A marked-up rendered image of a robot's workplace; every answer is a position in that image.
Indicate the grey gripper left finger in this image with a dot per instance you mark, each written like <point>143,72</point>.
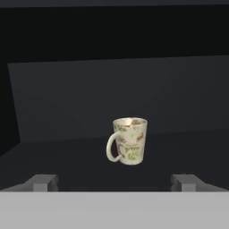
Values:
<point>41,182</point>

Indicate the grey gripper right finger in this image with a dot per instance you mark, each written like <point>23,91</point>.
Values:
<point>186,182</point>

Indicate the white printed mug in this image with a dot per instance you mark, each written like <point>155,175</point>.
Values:
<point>132,140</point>

